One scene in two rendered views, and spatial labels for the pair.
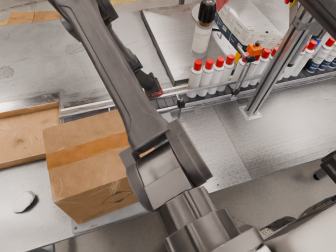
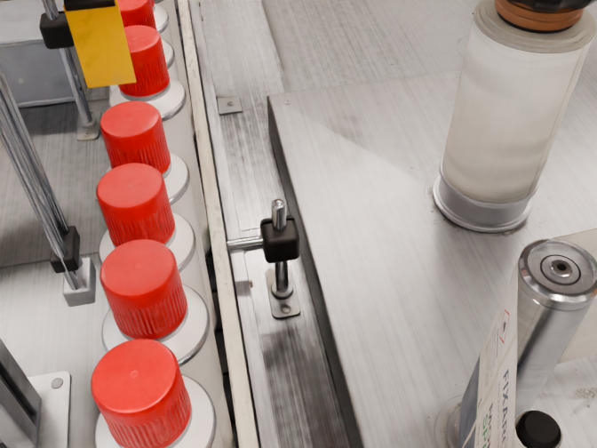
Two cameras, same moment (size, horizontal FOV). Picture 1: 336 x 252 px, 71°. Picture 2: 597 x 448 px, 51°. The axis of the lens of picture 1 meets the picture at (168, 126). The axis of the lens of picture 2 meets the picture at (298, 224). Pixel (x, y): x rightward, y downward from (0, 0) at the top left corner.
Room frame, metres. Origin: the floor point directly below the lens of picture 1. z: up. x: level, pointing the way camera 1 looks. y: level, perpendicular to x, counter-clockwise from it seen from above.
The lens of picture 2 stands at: (1.04, -0.55, 1.30)
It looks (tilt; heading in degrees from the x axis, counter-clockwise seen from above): 48 degrees down; 104
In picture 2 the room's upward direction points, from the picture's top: 1 degrees counter-clockwise
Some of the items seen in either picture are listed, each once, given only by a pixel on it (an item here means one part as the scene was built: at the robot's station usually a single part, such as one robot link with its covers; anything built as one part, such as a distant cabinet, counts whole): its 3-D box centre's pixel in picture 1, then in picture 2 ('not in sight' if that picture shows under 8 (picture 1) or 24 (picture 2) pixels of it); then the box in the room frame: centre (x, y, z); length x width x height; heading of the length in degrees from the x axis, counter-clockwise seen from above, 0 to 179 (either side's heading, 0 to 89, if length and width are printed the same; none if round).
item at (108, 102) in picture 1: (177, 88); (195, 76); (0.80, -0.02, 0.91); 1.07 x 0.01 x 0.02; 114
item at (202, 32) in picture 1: (203, 29); (522, 59); (1.11, -0.12, 1.03); 0.09 x 0.09 x 0.30
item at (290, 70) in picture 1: (294, 60); not in sight; (1.02, -0.60, 0.98); 0.05 x 0.05 x 0.20
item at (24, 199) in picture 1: (23, 201); not in sight; (0.21, 0.49, 0.85); 0.08 x 0.07 x 0.04; 122
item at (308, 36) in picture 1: (301, 44); not in sight; (0.86, -0.49, 1.18); 0.04 x 0.04 x 0.21
